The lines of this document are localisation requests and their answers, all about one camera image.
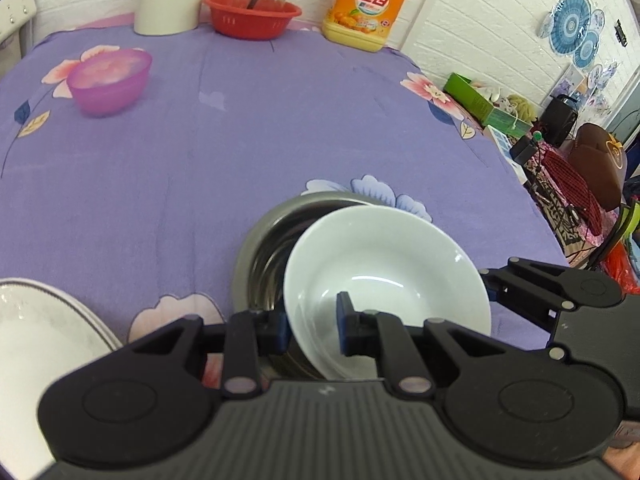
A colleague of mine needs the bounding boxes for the white red ceramic bowl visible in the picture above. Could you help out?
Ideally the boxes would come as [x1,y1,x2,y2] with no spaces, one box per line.
[283,206,491,379]

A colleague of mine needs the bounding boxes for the stainless steel bowl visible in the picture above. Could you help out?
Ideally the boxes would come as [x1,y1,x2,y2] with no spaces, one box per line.
[232,190,386,380]

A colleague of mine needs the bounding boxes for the white blue-rimmed plate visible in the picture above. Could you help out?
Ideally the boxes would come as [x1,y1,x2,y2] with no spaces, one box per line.
[1,278,122,479]

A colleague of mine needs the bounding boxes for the purple plastic bowl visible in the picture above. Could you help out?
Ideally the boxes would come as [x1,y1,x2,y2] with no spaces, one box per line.
[66,49,153,116]

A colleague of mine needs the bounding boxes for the brown bag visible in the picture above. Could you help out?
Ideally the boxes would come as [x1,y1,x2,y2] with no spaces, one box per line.
[568,122,627,211]

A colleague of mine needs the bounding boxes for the purple floral tablecloth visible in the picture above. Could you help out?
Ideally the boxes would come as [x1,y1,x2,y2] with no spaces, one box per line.
[1,26,564,341]

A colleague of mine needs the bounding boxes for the green box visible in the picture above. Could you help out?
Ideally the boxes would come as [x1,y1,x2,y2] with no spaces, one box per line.
[444,73,533,138]

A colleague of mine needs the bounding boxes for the red plastic basket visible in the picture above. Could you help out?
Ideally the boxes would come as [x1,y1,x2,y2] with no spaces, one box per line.
[203,0,303,41]

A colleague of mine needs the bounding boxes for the yellow detergent bottle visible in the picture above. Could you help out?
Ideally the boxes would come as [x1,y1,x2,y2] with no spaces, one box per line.
[321,0,405,52]

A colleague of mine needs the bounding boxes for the blue wall decoration plates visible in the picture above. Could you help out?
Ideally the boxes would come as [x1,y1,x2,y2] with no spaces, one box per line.
[537,0,606,70]

